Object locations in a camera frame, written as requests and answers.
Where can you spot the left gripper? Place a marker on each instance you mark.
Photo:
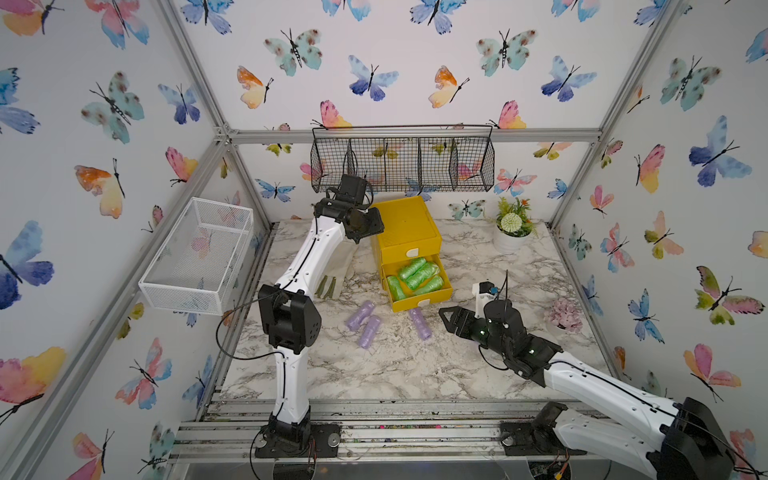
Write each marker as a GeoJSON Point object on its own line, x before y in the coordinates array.
{"type": "Point", "coordinates": [375, 224]}

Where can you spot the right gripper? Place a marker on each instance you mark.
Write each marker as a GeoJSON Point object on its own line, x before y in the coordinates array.
{"type": "Point", "coordinates": [458, 314]}

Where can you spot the green bag roll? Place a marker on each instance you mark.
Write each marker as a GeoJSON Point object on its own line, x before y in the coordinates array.
{"type": "Point", "coordinates": [436, 283]}
{"type": "Point", "coordinates": [395, 288]}
{"type": "Point", "coordinates": [411, 268]}
{"type": "Point", "coordinates": [425, 273]}

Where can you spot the yellow drawer cabinet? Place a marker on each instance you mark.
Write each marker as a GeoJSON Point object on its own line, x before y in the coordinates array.
{"type": "Point", "coordinates": [410, 232]}

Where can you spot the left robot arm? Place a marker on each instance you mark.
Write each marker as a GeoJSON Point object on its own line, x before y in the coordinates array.
{"type": "Point", "coordinates": [289, 317]}

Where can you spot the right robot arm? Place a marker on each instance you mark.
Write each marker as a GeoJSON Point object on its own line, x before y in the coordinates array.
{"type": "Point", "coordinates": [650, 434]}

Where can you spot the purple bag roll middle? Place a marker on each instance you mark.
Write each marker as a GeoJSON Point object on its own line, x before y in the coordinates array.
{"type": "Point", "coordinates": [420, 324]}

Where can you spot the purple bag roll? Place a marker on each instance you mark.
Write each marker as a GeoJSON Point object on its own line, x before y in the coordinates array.
{"type": "Point", "coordinates": [370, 331]}
{"type": "Point", "coordinates": [354, 322]}
{"type": "Point", "coordinates": [420, 324]}

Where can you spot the white green work glove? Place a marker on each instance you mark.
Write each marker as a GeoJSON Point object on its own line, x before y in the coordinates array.
{"type": "Point", "coordinates": [333, 278]}

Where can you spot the purple bag roll lower left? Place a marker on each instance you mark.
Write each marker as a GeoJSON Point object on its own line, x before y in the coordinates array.
{"type": "Point", "coordinates": [370, 331]}

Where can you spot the potted artificial plant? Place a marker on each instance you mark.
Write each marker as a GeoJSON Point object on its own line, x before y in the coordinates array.
{"type": "Point", "coordinates": [513, 225]}

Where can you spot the pink coral ornament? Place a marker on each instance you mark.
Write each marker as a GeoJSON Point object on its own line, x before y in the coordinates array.
{"type": "Point", "coordinates": [566, 315]}

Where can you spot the purple bag roll upper left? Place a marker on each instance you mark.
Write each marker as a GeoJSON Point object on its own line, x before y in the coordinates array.
{"type": "Point", "coordinates": [354, 322]}

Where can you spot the black wire wall basket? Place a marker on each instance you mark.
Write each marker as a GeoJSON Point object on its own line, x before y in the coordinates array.
{"type": "Point", "coordinates": [411, 159]}

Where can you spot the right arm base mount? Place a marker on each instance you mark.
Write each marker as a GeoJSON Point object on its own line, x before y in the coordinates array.
{"type": "Point", "coordinates": [536, 436]}

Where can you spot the white mesh wall basket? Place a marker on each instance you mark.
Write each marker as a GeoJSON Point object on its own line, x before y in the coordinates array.
{"type": "Point", "coordinates": [196, 264]}

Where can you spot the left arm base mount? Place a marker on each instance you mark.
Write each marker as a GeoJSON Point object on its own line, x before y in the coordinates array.
{"type": "Point", "coordinates": [279, 439]}

